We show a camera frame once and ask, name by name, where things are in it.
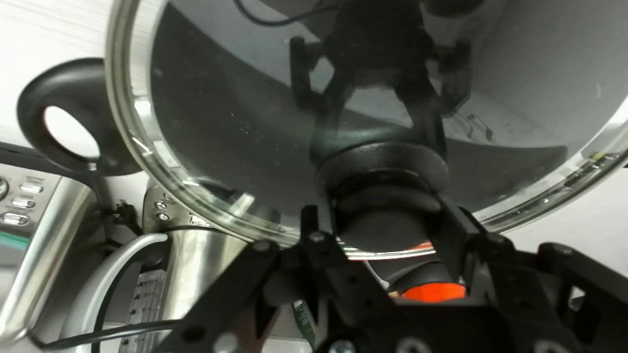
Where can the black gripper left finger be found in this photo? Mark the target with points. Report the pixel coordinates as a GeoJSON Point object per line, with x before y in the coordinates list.
{"type": "Point", "coordinates": [261, 288]}

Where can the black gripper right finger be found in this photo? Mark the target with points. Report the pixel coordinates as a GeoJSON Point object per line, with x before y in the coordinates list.
{"type": "Point", "coordinates": [561, 301]}

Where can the glass lid with black knob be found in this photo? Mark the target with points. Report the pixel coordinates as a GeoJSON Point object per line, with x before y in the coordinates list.
{"type": "Point", "coordinates": [227, 131]}

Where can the stainless steel electric kettle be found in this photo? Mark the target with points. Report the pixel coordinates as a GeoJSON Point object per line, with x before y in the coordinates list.
{"type": "Point", "coordinates": [188, 262]}

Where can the black frying pan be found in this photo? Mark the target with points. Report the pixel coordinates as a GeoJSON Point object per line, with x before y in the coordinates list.
{"type": "Point", "coordinates": [58, 92]}

